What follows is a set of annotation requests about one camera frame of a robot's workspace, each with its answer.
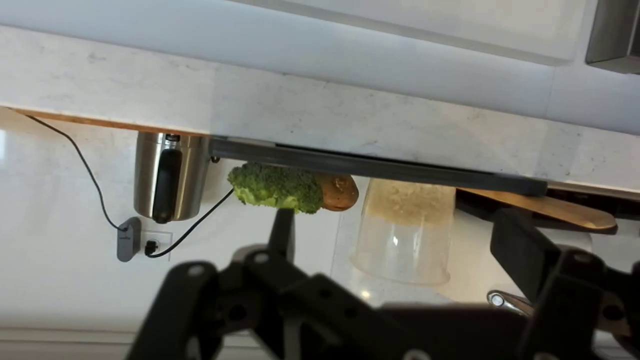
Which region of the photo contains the black loose cable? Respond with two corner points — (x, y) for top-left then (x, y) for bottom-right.
(24, 109), (128, 233)

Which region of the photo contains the white wall outlet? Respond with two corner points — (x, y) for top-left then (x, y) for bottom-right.
(139, 228), (173, 260)

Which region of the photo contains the stainless steel electric kettle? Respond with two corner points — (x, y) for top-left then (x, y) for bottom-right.
(132, 129), (214, 226)

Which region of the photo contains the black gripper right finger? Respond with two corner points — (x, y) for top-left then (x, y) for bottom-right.
(489, 207), (605, 360)

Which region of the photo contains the wooden spatula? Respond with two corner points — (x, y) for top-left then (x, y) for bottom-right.
(458, 186), (620, 233)

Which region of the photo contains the brown kiwi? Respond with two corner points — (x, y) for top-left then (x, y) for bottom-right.
(318, 171), (362, 214)

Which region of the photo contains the green broccoli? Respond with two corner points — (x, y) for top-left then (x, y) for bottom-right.
(226, 161), (326, 216)

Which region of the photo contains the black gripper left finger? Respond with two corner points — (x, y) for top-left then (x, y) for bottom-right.
(128, 205), (316, 360)

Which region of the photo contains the clear plastic cup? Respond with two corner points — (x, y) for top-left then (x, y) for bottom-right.
(350, 176), (460, 288)

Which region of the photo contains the dark power adapter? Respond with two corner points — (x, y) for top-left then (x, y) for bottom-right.
(115, 214), (144, 264)

